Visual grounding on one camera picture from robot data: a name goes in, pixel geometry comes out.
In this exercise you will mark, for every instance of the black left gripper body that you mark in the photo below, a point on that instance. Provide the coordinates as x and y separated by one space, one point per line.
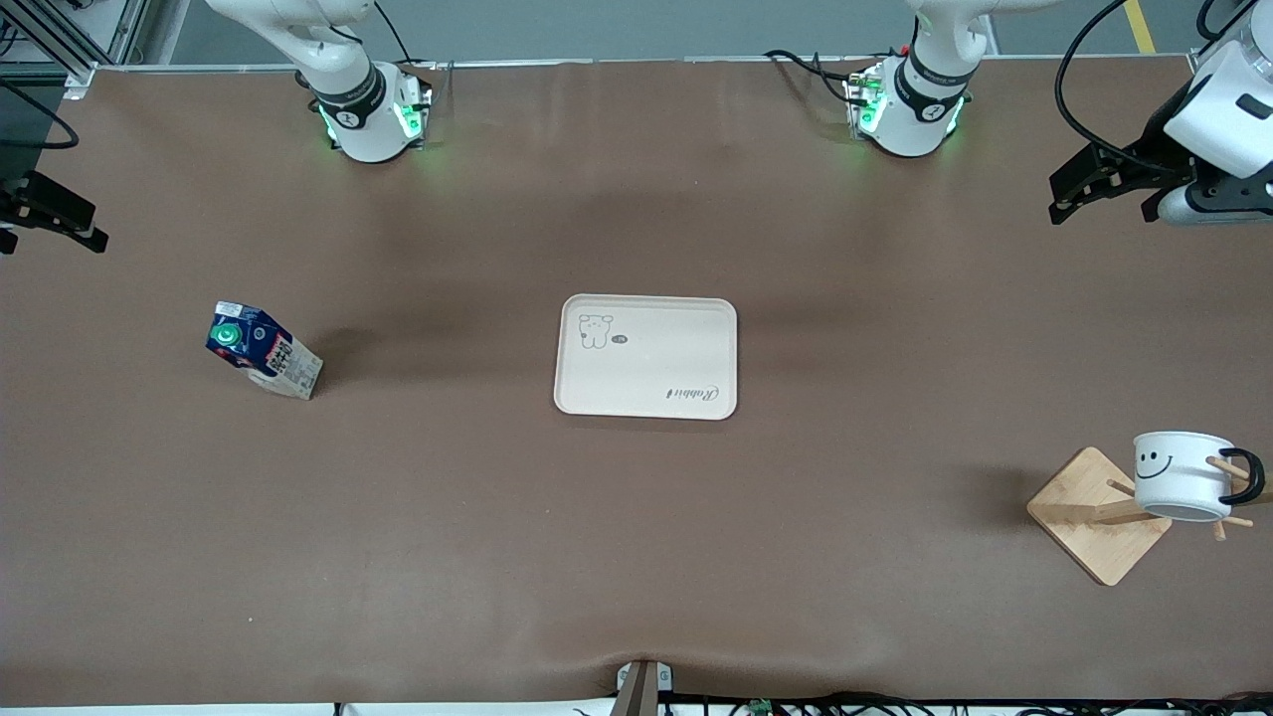
1157 138

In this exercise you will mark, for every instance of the blue white milk carton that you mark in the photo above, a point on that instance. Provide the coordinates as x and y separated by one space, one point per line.
259 343

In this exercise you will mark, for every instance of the white smiley face mug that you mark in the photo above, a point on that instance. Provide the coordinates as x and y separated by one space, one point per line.
1179 477

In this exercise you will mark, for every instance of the cream rabbit print tray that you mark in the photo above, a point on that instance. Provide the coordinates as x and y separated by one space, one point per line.
646 368

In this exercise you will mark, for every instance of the wooden mug tree stand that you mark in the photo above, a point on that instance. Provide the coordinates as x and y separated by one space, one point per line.
1089 517

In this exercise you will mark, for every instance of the brown table cover mat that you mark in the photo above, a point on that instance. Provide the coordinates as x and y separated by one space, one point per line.
448 547

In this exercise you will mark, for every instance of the small green connector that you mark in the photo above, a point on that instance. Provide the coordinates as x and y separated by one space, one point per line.
761 707

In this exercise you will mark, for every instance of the aluminium frame profile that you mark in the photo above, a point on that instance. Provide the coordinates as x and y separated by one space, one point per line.
60 45

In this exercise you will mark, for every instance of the grey table edge bracket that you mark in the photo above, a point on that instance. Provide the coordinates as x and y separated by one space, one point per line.
641 691

